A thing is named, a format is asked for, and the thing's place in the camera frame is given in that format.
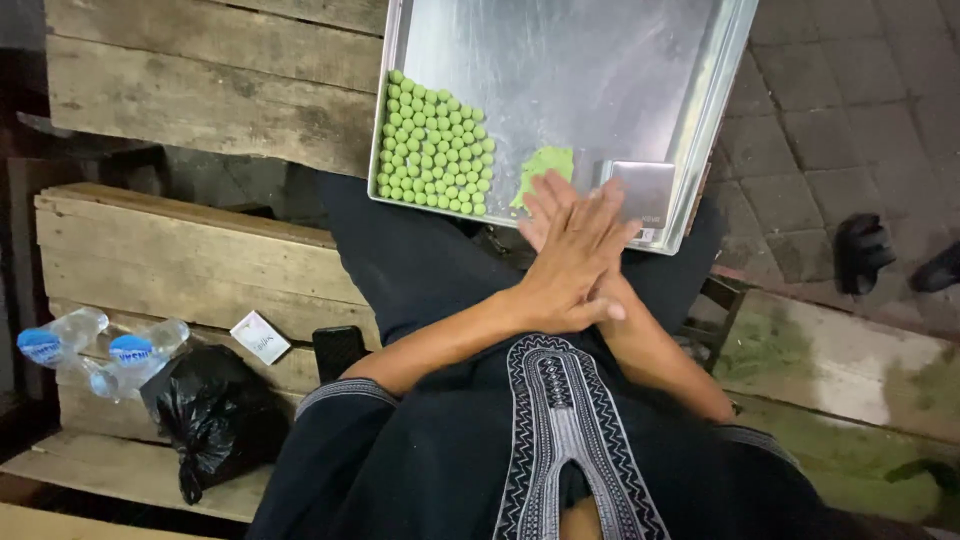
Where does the person's left hand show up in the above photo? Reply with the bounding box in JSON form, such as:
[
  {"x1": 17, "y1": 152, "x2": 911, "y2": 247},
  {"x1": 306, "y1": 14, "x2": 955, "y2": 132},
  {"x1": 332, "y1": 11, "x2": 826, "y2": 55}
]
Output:
[{"x1": 513, "y1": 178, "x2": 645, "y2": 336}]

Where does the person's right hand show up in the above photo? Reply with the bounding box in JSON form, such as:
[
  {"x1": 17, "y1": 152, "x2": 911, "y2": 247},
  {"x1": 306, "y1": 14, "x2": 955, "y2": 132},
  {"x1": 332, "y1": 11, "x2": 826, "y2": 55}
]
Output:
[{"x1": 516, "y1": 168, "x2": 648, "y2": 342}]

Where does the flat green dough lump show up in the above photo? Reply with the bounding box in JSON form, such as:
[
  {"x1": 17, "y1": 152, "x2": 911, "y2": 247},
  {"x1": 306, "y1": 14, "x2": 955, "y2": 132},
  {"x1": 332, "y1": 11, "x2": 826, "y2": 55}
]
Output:
[{"x1": 509, "y1": 145, "x2": 576, "y2": 212}]

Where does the silver digital kitchen scale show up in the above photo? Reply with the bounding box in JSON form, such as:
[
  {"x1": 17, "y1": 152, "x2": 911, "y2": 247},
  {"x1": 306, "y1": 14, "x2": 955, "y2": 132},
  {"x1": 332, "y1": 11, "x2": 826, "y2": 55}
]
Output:
[{"x1": 598, "y1": 159, "x2": 677, "y2": 246}]

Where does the group of green dough balls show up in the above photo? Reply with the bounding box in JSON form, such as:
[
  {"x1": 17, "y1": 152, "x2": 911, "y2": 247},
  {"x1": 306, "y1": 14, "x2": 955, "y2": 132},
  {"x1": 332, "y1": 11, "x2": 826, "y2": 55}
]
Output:
[{"x1": 376, "y1": 69, "x2": 498, "y2": 217}]

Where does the silver metal tray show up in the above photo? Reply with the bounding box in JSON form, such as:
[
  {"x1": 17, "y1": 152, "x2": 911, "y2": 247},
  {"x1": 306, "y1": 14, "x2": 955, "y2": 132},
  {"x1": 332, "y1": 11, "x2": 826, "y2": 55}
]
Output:
[{"x1": 366, "y1": 0, "x2": 761, "y2": 257}]

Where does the dark wooden stool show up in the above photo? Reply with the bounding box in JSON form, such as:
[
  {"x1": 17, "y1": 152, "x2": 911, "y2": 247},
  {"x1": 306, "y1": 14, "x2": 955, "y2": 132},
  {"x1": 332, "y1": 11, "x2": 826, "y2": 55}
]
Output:
[{"x1": 675, "y1": 273, "x2": 749, "y2": 375}]

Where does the black phone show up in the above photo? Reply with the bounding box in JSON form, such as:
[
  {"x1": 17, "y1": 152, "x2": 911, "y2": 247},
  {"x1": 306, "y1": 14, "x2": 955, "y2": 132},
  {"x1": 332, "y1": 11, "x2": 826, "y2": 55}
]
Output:
[{"x1": 312, "y1": 324, "x2": 370, "y2": 386}]

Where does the black embroidered robe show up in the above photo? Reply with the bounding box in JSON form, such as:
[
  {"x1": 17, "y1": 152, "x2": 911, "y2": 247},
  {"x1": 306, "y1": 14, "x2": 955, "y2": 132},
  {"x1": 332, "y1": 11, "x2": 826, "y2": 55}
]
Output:
[{"x1": 246, "y1": 171, "x2": 830, "y2": 540}]

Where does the small white cardboard box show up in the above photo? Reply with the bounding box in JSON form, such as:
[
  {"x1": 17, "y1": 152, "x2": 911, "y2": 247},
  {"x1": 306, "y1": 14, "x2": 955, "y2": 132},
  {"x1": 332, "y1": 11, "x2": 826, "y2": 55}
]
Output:
[{"x1": 229, "y1": 309, "x2": 292, "y2": 367}]

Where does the black sandal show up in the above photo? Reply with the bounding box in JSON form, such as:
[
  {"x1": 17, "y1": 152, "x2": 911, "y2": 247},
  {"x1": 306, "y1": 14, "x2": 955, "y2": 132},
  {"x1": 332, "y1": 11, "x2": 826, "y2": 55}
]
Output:
[
  {"x1": 833, "y1": 213, "x2": 898, "y2": 297},
  {"x1": 908, "y1": 240, "x2": 960, "y2": 294}
]

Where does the green-stained wooden plank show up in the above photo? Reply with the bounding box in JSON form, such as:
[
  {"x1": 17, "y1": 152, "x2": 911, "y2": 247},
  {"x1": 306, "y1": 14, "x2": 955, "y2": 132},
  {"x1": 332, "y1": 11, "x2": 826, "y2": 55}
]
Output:
[{"x1": 708, "y1": 288, "x2": 960, "y2": 526}]

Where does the weathered wooden plank table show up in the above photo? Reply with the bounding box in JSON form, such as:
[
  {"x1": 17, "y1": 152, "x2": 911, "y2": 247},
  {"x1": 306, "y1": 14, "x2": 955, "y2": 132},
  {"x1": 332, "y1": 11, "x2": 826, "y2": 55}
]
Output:
[{"x1": 43, "y1": 0, "x2": 390, "y2": 180}]

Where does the weathered wooden bench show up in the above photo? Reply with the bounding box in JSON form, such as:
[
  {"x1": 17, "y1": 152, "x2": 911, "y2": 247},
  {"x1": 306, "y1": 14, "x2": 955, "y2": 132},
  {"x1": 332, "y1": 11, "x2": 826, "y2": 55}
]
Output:
[{"x1": 0, "y1": 182, "x2": 385, "y2": 525}]

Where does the black plastic bag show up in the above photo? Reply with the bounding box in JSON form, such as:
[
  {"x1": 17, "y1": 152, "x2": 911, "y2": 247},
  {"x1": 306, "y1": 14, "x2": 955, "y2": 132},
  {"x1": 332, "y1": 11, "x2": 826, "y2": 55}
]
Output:
[{"x1": 139, "y1": 343, "x2": 290, "y2": 506}]

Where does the clear bottle with blue label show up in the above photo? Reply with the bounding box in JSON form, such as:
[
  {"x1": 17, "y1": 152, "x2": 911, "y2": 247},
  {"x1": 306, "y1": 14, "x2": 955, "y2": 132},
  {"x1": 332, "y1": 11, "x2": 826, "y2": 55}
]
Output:
[
  {"x1": 108, "y1": 318, "x2": 191, "y2": 376},
  {"x1": 15, "y1": 306, "x2": 111, "y2": 369}
]

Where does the clear crumpled plastic bottle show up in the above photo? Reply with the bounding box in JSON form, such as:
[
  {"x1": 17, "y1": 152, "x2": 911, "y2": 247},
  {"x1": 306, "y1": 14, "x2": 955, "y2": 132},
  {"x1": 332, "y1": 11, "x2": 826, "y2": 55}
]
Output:
[{"x1": 73, "y1": 355, "x2": 155, "y2": 401}]

